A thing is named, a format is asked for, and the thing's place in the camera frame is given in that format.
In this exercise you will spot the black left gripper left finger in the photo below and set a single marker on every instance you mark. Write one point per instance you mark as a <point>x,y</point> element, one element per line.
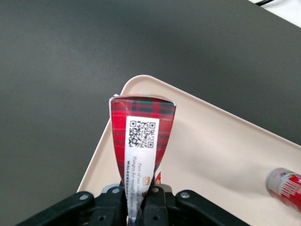
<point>94,212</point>

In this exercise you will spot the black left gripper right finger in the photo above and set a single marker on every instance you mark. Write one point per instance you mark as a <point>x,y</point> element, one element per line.
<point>176,212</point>

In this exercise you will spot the red tartan cookie box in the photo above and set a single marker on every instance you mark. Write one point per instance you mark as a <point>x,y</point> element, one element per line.
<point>120,131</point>

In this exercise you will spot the cream plastic tray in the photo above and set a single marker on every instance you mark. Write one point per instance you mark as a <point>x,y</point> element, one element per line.
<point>211,153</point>

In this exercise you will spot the red and white can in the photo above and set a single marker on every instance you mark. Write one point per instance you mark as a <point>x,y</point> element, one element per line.
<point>287,188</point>

